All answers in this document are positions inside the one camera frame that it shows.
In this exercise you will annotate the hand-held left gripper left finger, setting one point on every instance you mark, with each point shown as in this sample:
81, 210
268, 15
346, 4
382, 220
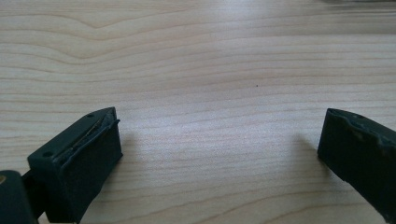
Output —
77, 168

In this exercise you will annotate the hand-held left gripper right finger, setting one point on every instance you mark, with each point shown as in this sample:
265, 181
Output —
361, 152

